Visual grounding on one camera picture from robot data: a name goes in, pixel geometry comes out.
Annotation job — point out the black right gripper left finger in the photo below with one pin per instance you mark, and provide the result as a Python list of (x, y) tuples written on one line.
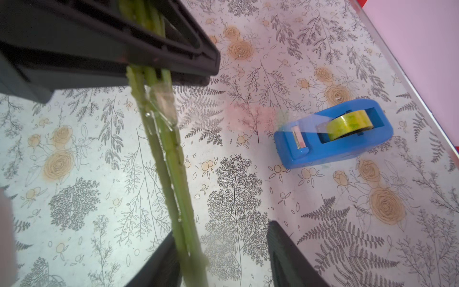
[(162, 269)]

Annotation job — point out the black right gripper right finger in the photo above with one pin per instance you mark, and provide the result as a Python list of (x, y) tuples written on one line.
[(289, 267)]

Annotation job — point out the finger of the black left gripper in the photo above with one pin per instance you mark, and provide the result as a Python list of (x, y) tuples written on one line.
[(53, 45)]

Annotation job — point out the artificial pink flower bouquet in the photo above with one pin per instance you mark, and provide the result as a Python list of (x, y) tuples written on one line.
[(165, 143)]

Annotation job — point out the yellow-green tape roll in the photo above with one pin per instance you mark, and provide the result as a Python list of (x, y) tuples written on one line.
[(348, 124)]

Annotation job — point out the blue tape dispenser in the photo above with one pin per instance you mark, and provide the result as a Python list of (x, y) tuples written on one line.
[(305, 142)]

